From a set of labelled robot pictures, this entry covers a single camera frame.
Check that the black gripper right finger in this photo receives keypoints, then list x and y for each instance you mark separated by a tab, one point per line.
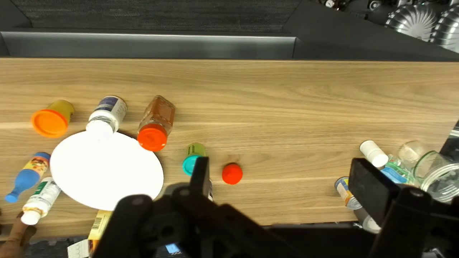
374	191

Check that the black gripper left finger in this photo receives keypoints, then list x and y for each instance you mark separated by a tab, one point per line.
199	181

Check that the white lid supplement bottle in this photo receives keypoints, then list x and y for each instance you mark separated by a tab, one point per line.
107	115

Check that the small white pill bottle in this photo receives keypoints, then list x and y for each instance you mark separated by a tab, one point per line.
40	203

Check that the blue top squeeze bottle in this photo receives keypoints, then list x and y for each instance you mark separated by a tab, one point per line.
29	175

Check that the white round plate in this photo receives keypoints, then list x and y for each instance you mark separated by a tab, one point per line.
99	171

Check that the teal lid green cup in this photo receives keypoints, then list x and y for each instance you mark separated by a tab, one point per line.
193	152

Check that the red ball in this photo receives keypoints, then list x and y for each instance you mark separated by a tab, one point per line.
231	174

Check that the small labelled bottle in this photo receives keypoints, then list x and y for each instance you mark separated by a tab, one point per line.
364	221

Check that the clear plastic cup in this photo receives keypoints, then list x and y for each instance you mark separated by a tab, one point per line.
437	177

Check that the orange lid spice jar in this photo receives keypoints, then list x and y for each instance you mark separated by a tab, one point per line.
156	124

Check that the yellow cardboard box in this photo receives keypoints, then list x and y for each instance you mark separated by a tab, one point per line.
97	228

